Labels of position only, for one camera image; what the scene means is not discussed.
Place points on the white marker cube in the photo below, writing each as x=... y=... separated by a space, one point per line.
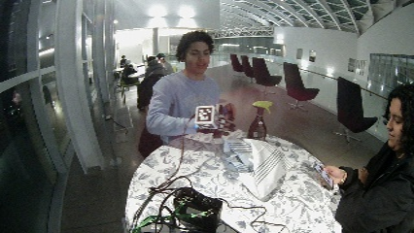
x=205 y=117

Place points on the dark spray bottle, yellow-green trigger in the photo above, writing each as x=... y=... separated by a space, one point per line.
x=257 y=126

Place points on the small folded striped cloth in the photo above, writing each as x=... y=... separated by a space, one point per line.
x=238 y=152

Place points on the the person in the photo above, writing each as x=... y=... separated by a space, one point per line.
x=181 y=93

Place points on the dark swivel chair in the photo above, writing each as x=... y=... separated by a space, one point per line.
x=297 y=84
x=246 y=67
x=262 y=73
x=351 y=108
x=236 y=63

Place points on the floral tablecloth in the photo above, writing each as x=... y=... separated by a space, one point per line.
x=206 y=168

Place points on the large white striped cloth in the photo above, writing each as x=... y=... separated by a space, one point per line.
x=268 y=168

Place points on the smartphone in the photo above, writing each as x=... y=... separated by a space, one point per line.
x=324 y=174

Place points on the bright ceiling lamp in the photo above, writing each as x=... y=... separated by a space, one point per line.
x=186 y=11
x=157 y=11

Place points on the small wall picture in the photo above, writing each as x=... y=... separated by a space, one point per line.
x=312 y=56

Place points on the wall handrail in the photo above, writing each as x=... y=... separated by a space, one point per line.
x=341 y=81

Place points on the black camera device box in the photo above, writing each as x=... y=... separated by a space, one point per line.
x=198 y=207

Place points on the wide wall picture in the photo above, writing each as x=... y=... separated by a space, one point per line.
x=357 y=67

